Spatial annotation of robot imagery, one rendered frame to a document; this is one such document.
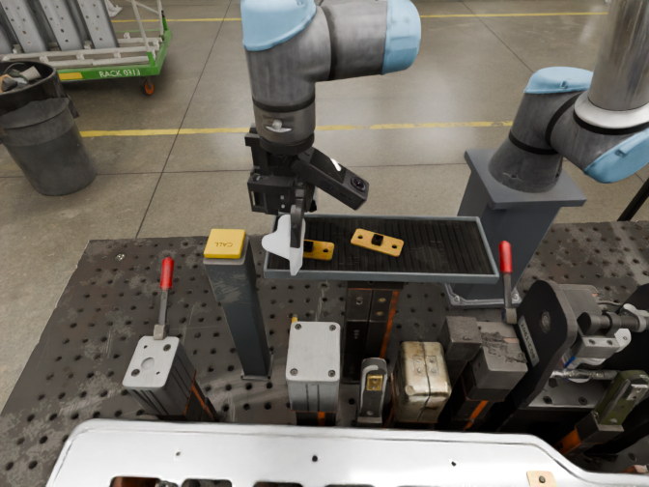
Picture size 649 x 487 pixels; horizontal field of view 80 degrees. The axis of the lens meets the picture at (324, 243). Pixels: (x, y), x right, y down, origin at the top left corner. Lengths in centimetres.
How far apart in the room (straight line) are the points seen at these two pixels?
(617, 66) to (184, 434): 84
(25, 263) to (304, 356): 228
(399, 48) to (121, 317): 103
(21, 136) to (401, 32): 258
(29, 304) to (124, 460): 184
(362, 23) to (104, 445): 68
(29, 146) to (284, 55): 255
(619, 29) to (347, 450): 70
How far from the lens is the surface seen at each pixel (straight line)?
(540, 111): 89
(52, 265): 263
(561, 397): 83
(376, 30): 47
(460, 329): 66
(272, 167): 54
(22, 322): 243
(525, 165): 94
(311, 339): 61
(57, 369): 124
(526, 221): 100
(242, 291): 73
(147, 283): 130
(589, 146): 81
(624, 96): 76
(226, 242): 68
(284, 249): 56
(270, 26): 43
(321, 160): 53
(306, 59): 44
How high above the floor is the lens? 163
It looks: 46 degrees down
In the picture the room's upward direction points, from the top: straight up
